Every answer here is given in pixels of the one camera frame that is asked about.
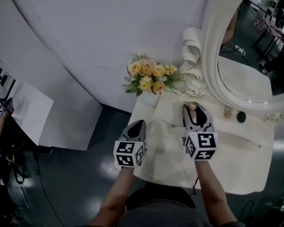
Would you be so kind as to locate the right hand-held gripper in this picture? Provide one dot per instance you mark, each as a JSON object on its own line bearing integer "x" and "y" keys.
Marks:
{"x": 202, "y": 145}

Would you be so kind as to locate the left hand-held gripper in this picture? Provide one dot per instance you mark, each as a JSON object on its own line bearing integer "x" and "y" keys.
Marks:
{"x": 129, "y": 154}

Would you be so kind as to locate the person's right forearm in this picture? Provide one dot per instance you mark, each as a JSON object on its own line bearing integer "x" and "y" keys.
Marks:
{"x": 214, "y": 193}

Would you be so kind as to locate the person's left forearm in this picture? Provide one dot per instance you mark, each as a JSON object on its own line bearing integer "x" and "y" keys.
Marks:
{"x": 112, "y": 197}

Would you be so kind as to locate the white dressing table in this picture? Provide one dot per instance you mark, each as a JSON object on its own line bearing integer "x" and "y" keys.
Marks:
{"x": 227, "y": 164}

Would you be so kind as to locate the white flower vase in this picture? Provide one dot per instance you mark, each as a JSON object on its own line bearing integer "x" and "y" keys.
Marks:
{"x": 150, "y": 100}

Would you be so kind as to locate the black round object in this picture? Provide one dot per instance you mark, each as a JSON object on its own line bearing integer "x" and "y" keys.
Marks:
{"x": 241, "y": 116}

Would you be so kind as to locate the oval white framed mirror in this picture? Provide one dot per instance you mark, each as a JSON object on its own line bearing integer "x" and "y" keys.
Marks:
{"x": 239, "y": 79}

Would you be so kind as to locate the yellow flower bouquet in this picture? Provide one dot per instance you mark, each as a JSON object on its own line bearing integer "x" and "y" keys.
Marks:
{"x": 146, "y": 71}

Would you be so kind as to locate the person's black trousers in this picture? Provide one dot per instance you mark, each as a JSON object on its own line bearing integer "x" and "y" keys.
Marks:
{"x": 156, "y": 195}

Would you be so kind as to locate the person's gray shirt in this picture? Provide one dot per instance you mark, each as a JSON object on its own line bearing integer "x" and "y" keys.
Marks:
{"x": 163, "y": 217}

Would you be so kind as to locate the white cabinet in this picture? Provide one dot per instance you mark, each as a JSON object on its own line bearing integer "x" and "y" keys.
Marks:
{"x": 38, "y": 110}

